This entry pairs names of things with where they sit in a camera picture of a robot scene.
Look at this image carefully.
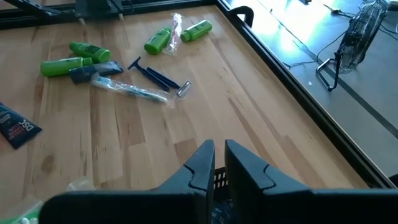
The cotton swab plastic bag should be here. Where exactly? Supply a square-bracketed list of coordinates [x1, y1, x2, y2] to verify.
[12, 175, 96, 224]

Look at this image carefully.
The black fan cable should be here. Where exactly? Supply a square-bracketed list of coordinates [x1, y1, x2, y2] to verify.
[281, 29, 349, 69]

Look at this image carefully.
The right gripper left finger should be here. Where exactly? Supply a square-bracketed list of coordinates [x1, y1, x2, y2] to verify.
[154, 139, 216, 224]

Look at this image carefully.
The green shampoo bottle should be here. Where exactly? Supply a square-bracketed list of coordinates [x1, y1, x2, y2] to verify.
[144, 26, 173, 56]
[180, 19, 213, 44]
[40, 57, 93, 78]
[68, 41, 112, 64]

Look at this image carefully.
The wrapped blue white toothbrush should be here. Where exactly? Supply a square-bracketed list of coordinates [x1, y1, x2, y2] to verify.
[91, 73, 175, 108]

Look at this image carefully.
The green plastic basket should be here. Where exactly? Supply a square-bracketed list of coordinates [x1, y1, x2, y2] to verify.
[0, 198, 44, 224]

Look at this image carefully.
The black frame handle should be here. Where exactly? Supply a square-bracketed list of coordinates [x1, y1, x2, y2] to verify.
[228, 5, 255, 29]

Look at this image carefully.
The wrapped pink toothbrush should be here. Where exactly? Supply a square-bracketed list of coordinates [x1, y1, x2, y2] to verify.
[163, 12, 183, 56]

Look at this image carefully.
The black plastic basket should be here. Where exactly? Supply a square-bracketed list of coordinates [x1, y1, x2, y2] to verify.
[211, 166, 231, 224]

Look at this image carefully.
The black floor fan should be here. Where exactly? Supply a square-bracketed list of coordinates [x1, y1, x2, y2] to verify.
[315, 0, 391, 93]

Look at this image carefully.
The blue disposable razor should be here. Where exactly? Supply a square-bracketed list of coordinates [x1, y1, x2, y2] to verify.
[146, 67, 193, 99]
[127, 55, 171, 93]

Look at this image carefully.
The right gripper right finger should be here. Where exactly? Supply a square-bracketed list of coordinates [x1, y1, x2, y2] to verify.
[224, 139, 315, 224]

